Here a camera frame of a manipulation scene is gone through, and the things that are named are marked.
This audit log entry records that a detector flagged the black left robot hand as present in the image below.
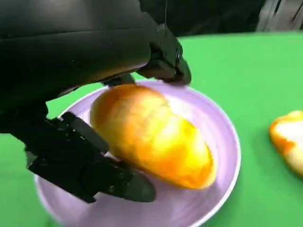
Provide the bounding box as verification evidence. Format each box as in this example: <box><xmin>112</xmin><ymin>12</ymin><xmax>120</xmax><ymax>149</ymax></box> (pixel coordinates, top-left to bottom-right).
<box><xmin>0</xmin><ymin>0</ymin><xmax>192</xmax><ymax>204</ymax></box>

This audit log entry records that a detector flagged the lilac plate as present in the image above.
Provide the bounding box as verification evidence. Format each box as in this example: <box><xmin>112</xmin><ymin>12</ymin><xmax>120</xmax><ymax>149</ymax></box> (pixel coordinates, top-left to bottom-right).
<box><xmin>34</xmin><ymin>79</ymin><xmax>241</xmax><ymax>227</ymax></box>

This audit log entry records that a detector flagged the green cloth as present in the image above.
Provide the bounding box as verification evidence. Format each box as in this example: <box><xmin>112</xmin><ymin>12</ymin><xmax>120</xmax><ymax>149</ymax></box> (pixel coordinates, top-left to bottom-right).
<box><xmin>0</xmin><ymin>32</ymin><xmax>303</xmax><ymax>227</ymax></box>

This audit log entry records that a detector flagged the orange white toy bread roll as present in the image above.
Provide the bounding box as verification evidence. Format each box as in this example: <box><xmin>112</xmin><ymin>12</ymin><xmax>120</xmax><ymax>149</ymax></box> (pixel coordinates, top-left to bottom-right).
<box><xmin>269</xmin><ymin>110</ymin><xmax>303</xmax><ymax>179</ymax></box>
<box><xmin>89</xmin><ymin>84</ymin><xmax>217</xmax><ymax>190</ymax></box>

